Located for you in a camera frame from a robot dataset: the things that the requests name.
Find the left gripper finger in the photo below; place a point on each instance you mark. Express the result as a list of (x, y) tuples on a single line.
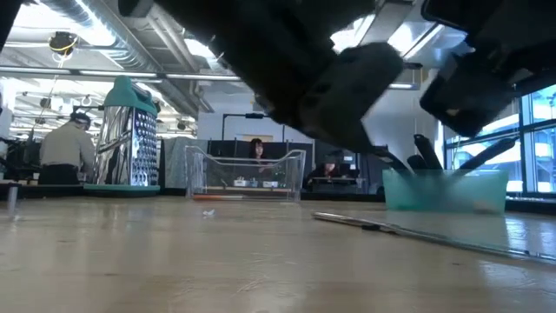
[(352, 91)]

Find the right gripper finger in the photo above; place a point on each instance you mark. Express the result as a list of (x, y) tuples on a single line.
[(469, 95)]

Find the teal plastic bin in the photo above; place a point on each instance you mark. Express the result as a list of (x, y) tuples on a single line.
[(443, 191)]

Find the thin steel utensil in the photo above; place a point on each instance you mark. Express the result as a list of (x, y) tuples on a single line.
[(339, 218)]

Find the clear plastic bin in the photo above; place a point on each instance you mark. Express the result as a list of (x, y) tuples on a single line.
[(200, 174)]

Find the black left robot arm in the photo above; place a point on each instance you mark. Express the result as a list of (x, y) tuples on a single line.
[(6, 17)]

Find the person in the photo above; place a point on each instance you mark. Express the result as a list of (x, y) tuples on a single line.
[(328, 167), (67, 148), (256, 150)]

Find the black partition panel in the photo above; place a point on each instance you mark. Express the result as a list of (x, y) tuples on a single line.
[(226, 148)]

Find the small black plastic piece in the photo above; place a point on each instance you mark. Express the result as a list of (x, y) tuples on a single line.
[(378, 227)]

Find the long ceiling light bar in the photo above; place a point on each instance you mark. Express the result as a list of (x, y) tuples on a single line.
[(130, 75)]

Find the grey cloth cover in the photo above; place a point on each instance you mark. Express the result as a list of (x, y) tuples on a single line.
[(174, 161)]

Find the teal steel box grater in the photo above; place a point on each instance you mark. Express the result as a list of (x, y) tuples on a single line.
[(126, 130)]

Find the small white scrap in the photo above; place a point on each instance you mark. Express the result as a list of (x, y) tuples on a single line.
[(209, 213)]

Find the background workbench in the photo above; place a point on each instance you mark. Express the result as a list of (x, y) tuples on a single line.
[(26, 187)]

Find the black background gantry frame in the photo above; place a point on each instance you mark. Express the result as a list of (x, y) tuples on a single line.
[(254, 115)]

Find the silver rectangular air duct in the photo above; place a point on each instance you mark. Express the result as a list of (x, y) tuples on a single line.
[(404, 30)]

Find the silver round air duct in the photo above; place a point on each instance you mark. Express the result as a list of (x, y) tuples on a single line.
[(126, 52)]

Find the black background rack frame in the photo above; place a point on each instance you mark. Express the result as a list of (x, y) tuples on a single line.
[(93, 107)]

